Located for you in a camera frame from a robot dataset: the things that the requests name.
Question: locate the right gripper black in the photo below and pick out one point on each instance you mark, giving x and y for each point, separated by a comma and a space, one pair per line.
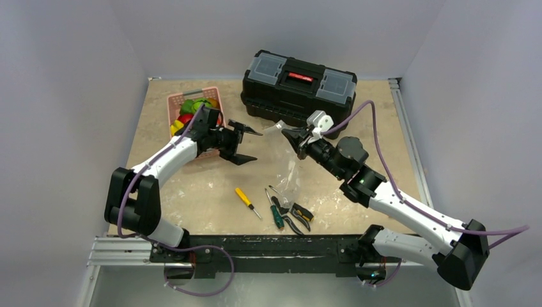
303, 141

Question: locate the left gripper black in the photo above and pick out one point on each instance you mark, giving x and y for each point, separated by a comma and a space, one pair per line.
236, 139

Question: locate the clear zip top bag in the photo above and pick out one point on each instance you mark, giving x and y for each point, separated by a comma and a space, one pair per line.
287, 179

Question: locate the pink plastic basket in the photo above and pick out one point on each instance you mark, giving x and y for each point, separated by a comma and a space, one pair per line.
174, 103

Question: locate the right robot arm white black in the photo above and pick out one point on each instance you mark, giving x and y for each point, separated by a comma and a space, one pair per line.
455, 249

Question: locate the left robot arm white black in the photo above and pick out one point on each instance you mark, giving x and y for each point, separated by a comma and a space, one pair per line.
133, 199

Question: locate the orange toy fruit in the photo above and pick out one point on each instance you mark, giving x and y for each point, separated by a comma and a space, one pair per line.
214, 103

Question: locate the black plastic toolbox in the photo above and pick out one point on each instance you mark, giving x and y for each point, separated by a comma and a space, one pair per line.
277, 87

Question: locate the green toy melon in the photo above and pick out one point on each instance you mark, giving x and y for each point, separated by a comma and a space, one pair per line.
198, 102

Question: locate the green toy bell pepper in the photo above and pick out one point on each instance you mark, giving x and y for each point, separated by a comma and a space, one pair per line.
186, 107

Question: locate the yellow toy banana upper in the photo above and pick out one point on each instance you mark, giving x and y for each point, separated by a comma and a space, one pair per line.
175, 127

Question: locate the black orange screwdriver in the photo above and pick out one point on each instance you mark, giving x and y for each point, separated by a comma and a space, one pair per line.
305, 213

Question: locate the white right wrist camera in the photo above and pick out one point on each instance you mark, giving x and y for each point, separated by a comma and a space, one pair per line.
319, 123

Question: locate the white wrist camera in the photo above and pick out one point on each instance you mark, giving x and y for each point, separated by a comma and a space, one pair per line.
208, 119
319, 123

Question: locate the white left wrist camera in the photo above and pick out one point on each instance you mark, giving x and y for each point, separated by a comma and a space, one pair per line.
208, 119

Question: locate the yellow handled screwdriver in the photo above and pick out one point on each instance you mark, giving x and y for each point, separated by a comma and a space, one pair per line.
247, 202

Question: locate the green handled screwdriver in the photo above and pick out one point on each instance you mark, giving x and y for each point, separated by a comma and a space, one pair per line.
275, 212

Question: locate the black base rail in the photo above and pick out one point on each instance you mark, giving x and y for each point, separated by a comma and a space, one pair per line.
341, 255

